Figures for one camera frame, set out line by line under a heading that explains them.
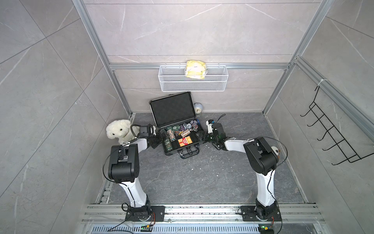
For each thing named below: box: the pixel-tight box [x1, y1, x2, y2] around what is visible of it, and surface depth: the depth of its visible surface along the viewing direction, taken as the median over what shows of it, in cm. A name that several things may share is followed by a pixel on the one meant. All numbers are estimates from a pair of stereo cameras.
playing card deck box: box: [177, 135, 193, 148], surface depth 102 cm
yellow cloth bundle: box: [185, 59, 206, 80], surface depth 88 cm
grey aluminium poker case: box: [149, 91, 204, 159], surface depth 106 cm
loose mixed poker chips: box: [165, 118, 201, 136], surface depth 108 cm
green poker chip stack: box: [164, 138, 173, 153], surface depth 98 cm
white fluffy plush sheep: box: [106, 118, 140, 145], surface depth 90 cm
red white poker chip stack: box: [167, 129, 177, 143], surface depth 102 cm
